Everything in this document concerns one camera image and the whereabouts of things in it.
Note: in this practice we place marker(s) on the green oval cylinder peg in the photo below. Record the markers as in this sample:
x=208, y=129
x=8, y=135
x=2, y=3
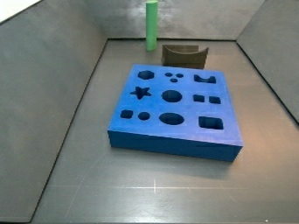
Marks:
x=151, y=24

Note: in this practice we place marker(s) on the dark brown curved block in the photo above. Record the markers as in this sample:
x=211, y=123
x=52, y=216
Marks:
x=184, y=56

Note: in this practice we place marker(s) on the blue shape sorting board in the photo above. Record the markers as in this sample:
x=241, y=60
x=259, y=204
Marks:
x=175, y=110

